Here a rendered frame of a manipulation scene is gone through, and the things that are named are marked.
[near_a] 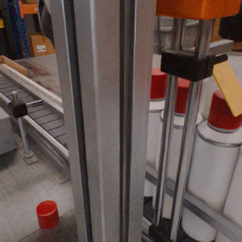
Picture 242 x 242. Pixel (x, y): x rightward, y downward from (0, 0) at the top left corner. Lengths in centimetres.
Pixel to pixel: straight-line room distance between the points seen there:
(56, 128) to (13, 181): 15
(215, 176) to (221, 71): 12
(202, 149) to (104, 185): 15
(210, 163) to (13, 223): 34
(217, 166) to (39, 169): 40
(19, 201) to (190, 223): 31
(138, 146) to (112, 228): 7
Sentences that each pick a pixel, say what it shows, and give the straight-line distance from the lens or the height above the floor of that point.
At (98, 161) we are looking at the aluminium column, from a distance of 17.
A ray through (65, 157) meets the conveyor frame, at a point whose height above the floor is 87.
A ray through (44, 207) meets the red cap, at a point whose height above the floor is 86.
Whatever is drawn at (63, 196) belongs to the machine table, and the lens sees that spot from 51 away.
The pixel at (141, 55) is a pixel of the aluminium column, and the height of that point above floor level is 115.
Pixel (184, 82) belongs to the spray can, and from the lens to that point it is 31.
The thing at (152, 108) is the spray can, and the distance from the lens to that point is 33.
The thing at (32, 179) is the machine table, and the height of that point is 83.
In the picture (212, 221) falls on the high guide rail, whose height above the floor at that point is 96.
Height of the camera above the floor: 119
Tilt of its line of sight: 30 degrees down
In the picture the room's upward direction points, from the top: straight up
